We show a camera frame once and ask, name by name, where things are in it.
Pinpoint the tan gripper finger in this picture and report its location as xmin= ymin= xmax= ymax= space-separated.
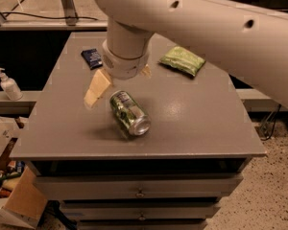
xmin=84 ymin=68 xmax=112 ymax=108
xmin=140 ymin=64 xmax=152 ymax=78

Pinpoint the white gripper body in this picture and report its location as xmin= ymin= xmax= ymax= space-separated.
xmin=102 ymin=41 xmax=150 ymax=80

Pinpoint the green soda can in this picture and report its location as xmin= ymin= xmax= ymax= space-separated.
xmin=109 ymin=90 xmax=151 ymax=136

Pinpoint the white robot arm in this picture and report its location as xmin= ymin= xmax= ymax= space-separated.
xmin=95 ymin=0 xmax=288 ymax=108

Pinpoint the dark blue snack packet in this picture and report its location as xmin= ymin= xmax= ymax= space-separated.
xmin=81 ymin=48 xmax=103 ymax=70

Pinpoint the green chip bag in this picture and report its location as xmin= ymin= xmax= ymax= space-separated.
xmin=159 ymin=46 xmax=205 ymax=77

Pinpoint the grey drawer cabinet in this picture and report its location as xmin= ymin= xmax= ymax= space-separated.
xmin=12 ymin=32 xmax=265 ymax=230

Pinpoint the white pump bottle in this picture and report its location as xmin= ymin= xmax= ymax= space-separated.
xmin=0 ymin=68 xmax=23 ymax=101

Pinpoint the cardboard box with clutter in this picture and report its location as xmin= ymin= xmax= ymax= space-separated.
xmin=0 ymin=117 xmax=47 ymax=229

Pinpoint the grey metal frame rail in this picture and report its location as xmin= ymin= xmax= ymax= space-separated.
xmin=0 ymin=0 xmax=108 ymax=31

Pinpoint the black cable behind rail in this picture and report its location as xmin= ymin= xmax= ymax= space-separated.
xmin=0 ymin=11 xmax=100 ymax=21

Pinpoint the black cable on floor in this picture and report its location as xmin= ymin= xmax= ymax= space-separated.
xmin=259 ymin=103 xmax=283 ymax=142

